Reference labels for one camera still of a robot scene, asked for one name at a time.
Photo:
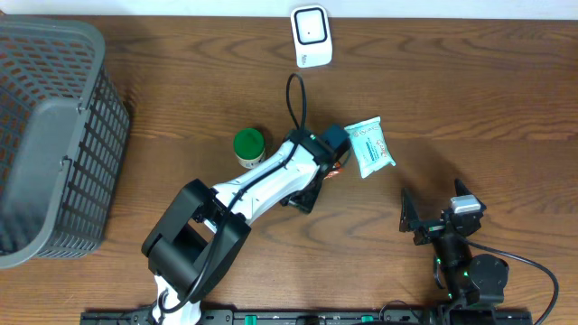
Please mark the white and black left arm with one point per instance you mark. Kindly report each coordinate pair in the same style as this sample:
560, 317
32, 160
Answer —
199, 236

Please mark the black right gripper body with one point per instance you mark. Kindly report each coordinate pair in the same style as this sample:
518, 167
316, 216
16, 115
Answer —
432, 232

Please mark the green lidded white jar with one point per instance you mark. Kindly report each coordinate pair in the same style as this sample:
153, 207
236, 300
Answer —
249, 147

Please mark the black mounting rail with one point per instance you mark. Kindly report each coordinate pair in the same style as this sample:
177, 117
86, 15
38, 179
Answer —
389, 316

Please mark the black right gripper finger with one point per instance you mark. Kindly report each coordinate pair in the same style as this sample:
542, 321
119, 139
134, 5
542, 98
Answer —
460, 188
409, 220

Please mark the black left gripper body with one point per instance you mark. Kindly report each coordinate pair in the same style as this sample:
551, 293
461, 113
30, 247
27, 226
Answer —
307, 196

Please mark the mint green tissue pack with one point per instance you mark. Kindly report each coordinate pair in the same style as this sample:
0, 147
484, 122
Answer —
369, 145

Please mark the orange red snack bar packet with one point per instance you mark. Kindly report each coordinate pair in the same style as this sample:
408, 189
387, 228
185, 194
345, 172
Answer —
334, 172

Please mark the grey plastic mesh basket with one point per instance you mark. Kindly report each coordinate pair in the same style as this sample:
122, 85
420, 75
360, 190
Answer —
64, 132

